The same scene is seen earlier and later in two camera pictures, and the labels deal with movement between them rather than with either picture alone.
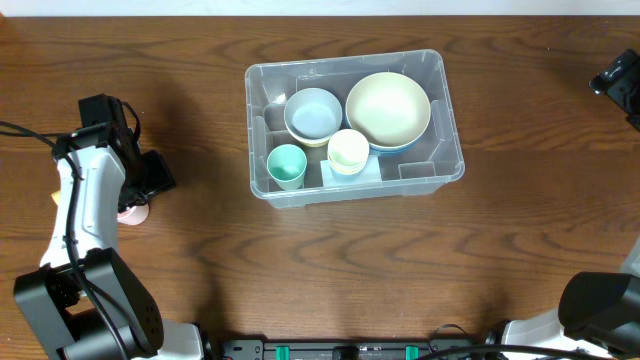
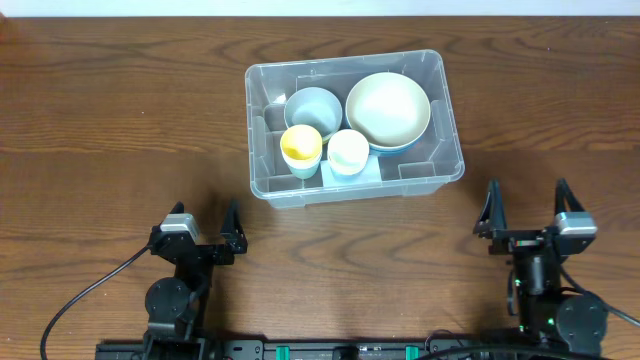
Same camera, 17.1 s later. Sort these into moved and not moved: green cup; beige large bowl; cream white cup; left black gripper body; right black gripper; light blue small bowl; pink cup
Moved: left black gripper body; right black gripper; green cup; pink cup
Not moved: cream white cup; light blue small bowl; beige large bowl
